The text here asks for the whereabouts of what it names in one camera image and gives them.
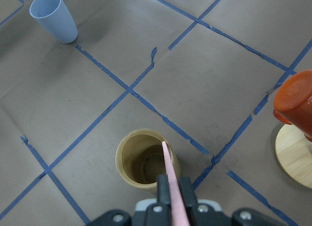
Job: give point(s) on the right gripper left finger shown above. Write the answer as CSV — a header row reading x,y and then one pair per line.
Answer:
x,y
163,190

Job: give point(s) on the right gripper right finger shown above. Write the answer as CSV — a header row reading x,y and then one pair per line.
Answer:
x,y
187,191

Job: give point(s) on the light blue cup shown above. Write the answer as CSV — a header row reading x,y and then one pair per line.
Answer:
x,y
55,18

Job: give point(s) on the bamboo wooden cup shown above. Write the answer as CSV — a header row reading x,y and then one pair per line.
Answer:
x,y
139,159

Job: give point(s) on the wooden mug tree stand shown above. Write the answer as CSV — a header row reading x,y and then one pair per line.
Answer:
x,y
294,154

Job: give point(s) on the orange mug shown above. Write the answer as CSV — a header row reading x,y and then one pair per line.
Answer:
x,y
292,104

